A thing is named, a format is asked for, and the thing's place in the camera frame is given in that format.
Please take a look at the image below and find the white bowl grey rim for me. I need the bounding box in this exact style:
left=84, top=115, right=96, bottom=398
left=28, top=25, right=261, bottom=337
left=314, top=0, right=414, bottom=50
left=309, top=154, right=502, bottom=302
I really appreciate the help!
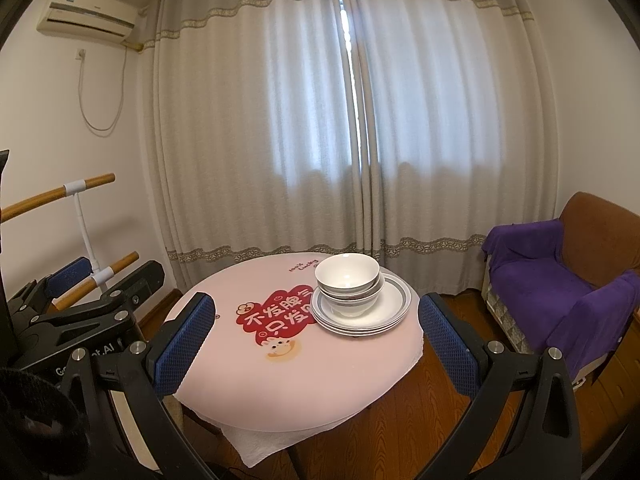
left=314, top=253, right=382, bottom=291
left=320, top=290, right=386, bottom=317
left=317, top=280, right=385, bottom=300

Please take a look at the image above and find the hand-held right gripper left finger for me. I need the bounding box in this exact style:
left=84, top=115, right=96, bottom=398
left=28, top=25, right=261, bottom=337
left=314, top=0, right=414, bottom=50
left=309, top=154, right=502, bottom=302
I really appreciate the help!
left=60, top=291, right=221, bottom=480

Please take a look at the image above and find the white power cable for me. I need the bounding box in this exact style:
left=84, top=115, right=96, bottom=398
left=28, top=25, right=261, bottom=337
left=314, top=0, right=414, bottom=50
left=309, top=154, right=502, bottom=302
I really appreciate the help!
left=75, top=50, right=126, bottom=133

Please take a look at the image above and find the round pink-clothed table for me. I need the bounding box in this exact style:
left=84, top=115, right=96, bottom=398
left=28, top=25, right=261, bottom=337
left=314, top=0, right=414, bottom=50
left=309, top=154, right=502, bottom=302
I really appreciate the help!
left=165, top=251, right=426, bottom=433

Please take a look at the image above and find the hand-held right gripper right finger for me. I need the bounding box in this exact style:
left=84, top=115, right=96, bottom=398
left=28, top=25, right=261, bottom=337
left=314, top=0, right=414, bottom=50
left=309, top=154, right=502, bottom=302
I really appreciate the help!
left=418, top=292, right=583, bottom=480

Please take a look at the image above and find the wrapped air conditioner pipe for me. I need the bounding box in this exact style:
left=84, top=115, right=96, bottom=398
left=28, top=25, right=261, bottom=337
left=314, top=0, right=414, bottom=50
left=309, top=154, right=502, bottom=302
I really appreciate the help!
left=122, top=5, right=161, bottom=53

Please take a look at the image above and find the white plate grey rim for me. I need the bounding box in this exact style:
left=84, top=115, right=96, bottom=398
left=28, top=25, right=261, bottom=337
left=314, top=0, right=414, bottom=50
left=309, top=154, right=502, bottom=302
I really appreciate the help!
left=312, top=285, right=411, bottom=336
left=311, top=280, right=412, bottom=331
left=311, top=267, right=412, bottom=326

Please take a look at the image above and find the person's left forearm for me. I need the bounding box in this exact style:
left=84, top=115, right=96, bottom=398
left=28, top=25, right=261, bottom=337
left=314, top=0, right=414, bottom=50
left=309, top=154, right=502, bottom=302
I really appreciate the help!
left=0, top=367, right=88, bottom=480

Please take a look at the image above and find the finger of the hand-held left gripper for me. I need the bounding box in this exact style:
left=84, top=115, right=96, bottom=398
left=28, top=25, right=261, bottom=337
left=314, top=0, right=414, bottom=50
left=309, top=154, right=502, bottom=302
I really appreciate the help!
left=7, top=256, right=92, bottom=316
left=30, top=260, right=166, bottom=328

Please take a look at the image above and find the wooden bar rack white frame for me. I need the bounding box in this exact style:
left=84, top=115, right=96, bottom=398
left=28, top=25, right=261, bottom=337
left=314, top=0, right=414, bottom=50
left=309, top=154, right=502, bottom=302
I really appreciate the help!
left=0, top=173, right=140, bottom=311

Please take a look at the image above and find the white under cloth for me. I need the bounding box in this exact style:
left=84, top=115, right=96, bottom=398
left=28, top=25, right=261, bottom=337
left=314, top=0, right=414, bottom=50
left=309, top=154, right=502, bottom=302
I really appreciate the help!
left=192, top=405, right=301, bottom=468

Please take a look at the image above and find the checkered grey chair cover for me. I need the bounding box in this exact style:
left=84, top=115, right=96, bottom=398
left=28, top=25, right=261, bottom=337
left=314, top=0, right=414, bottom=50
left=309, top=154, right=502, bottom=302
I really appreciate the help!
left=484, top=255, right=531, bottom=356

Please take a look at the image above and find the armchair with purple cover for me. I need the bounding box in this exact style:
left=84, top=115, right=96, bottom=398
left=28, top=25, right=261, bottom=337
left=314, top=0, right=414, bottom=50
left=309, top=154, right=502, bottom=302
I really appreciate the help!
left=482, top=191, right=640, bottom=386

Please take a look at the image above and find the purple blanket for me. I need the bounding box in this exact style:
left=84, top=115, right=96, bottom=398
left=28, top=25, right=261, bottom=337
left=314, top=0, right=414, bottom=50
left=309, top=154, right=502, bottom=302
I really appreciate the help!
left=482, top=219, right=640, bottom=376

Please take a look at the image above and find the white air conditioner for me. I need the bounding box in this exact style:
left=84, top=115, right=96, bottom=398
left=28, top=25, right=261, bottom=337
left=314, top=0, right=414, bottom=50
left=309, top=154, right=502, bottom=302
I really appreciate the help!
left=35, top=0, right=137, bottom=43

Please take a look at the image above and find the grey white curtain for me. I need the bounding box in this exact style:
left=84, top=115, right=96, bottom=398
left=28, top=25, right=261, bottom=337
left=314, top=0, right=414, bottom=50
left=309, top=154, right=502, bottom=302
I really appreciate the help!
left=137, top=0, right=363, bottom=293
left=350, top=0, right=561, bottom=293

